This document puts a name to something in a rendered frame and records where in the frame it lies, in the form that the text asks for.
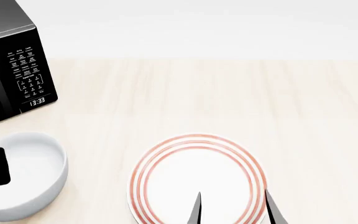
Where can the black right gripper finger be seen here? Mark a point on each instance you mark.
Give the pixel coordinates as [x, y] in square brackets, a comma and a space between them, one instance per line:
[273, 211]
[196, 211]

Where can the white ceramic bowl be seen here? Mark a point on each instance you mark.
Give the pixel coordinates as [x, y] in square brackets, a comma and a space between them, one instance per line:
[39, 172]

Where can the white plate with red rings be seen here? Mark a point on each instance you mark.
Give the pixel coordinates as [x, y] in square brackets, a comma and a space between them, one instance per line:
[197, 168]

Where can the black microwave oven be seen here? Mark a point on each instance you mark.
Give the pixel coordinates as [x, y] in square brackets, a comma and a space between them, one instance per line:
[11, 70]

